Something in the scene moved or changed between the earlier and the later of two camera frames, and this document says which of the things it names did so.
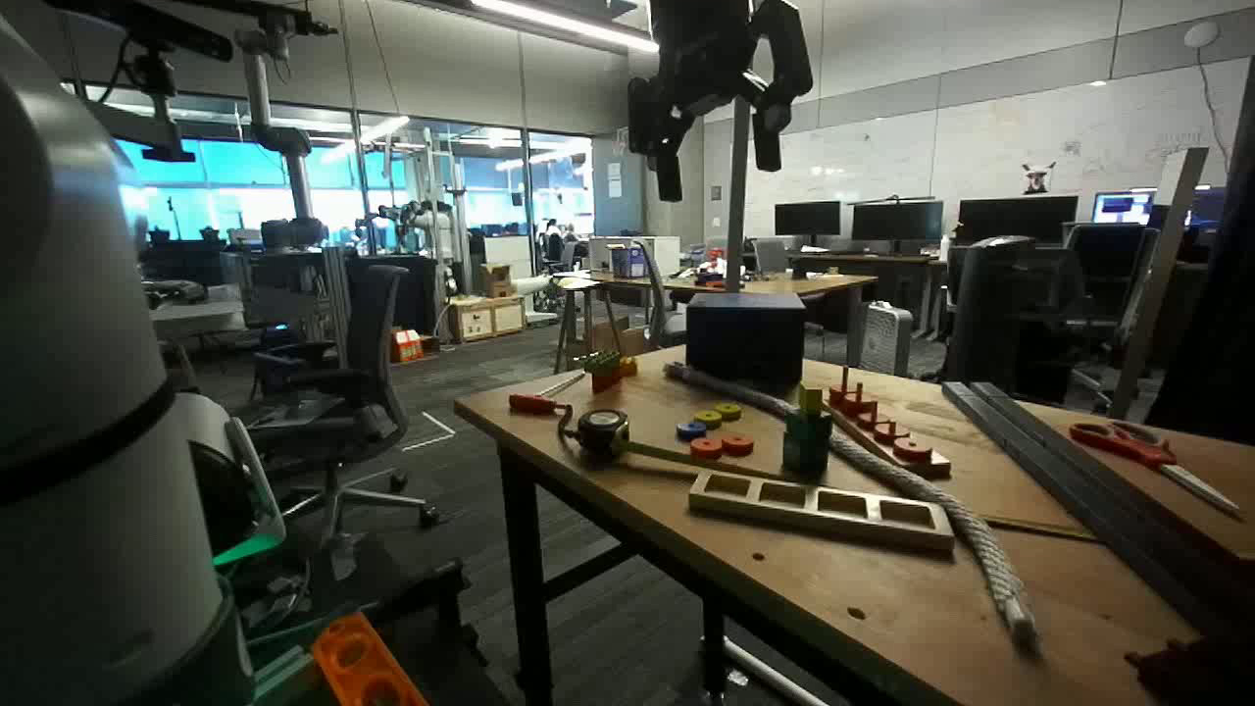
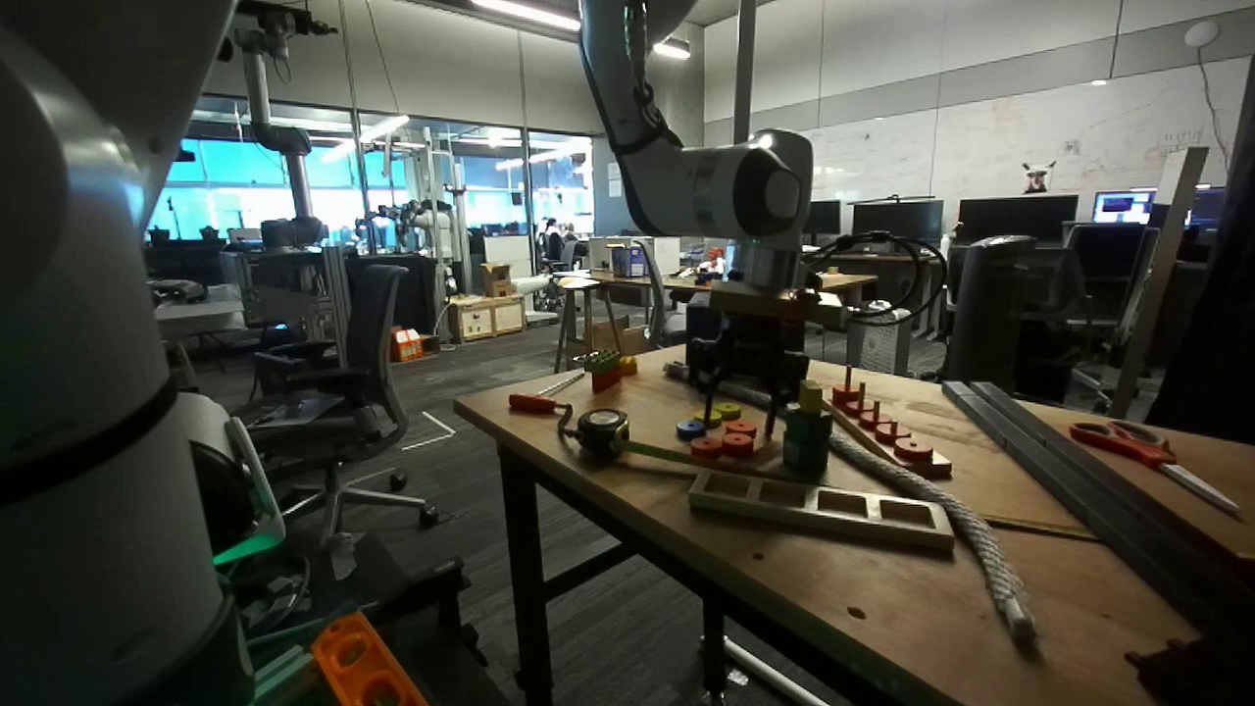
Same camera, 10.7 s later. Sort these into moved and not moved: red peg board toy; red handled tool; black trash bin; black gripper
Moved: black gripper
Not moved: red handled tool; black trash bin; red peg board toy
